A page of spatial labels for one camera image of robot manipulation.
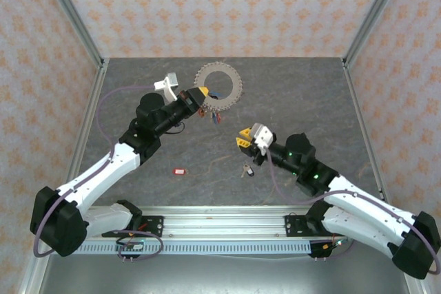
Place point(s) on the silver key with black head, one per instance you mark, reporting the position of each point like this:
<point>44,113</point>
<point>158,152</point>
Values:
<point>249,171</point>

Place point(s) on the metal disc with split rings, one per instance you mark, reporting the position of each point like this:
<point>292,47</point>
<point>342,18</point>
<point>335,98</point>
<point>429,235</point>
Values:
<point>234,78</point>

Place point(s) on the red key tag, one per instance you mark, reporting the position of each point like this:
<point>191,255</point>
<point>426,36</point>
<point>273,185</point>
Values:
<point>178,171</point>

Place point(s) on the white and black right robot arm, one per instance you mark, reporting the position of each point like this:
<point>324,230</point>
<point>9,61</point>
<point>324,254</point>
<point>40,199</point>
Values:
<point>361,232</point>

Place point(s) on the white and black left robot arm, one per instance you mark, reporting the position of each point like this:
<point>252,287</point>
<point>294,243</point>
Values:
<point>103,170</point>

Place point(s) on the blue key tag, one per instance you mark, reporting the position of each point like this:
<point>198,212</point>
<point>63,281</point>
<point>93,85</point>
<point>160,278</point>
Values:
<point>215,94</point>

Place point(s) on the small controller board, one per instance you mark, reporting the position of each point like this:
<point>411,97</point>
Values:
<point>132,246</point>
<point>325,247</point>

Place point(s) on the grey metal sheet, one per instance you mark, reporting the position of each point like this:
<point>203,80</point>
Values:
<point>224,275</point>

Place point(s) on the aluminium table side rail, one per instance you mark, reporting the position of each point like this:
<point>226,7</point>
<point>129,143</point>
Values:
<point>87,118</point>
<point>361,118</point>

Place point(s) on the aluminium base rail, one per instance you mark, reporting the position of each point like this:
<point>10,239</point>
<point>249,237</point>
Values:
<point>224,221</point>

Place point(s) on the aluminium frame post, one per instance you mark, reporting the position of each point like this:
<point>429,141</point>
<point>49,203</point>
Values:
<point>70,11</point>
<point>375,11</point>

